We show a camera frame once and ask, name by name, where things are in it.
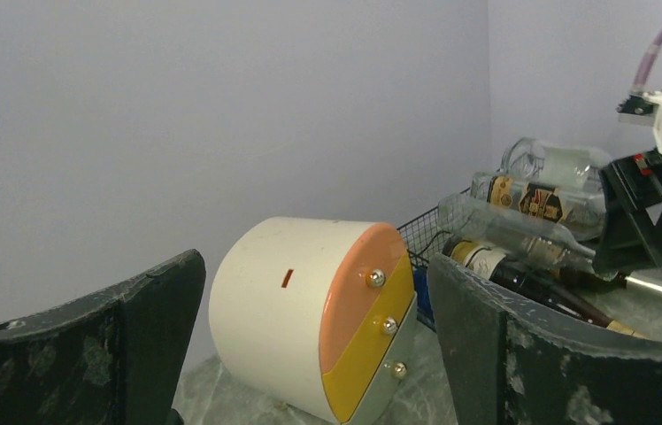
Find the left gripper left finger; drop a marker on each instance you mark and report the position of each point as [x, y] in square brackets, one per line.
[112, 357]

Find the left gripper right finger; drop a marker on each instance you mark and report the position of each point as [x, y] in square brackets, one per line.
[510, 360]

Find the clear bottle gold black label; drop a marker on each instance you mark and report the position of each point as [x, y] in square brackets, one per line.
[583, 213]

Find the dark bottle black cap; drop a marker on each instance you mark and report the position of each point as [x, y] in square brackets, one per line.
[637, 282]

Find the large clear glass bottle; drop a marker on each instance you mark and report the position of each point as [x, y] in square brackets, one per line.
[573, 167]

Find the dark wine bottle gold foil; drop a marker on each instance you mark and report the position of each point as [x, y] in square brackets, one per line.
[537, 285]

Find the blue plastic bottle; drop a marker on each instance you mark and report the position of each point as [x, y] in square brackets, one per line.
[425, 312]

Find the cream round drawer cabinet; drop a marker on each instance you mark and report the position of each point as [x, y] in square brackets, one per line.
[320, 314]

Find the black wire wine rack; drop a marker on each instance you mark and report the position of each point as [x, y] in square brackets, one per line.
[424, 239]

